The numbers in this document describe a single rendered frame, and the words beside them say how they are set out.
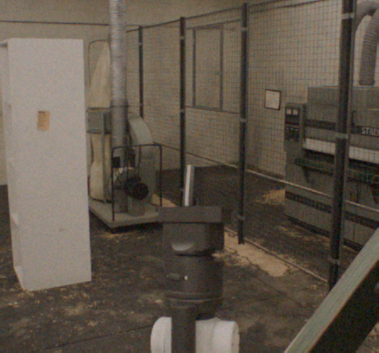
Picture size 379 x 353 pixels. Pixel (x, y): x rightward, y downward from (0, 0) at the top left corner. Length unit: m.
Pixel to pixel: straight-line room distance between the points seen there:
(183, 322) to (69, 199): 3.65
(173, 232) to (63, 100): 3.49
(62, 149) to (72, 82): 0.55
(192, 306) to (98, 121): 5.72
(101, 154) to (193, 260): 5.81
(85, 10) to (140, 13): 0.98
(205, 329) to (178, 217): 0.16
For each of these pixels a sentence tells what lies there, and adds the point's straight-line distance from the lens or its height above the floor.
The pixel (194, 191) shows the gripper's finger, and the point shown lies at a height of 1.61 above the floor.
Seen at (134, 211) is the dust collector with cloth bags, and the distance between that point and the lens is 5.85.
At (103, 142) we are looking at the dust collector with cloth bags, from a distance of 6.32.
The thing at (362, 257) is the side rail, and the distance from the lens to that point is 1.18.
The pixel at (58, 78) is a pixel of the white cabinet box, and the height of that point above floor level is 1.74.
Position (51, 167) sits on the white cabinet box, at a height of 1.04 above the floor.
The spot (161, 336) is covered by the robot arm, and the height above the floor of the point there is 1.41.
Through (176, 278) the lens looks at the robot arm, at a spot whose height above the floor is 1.50.
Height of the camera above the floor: 1.78
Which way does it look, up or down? 11 degrees down
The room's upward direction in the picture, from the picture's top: straight up
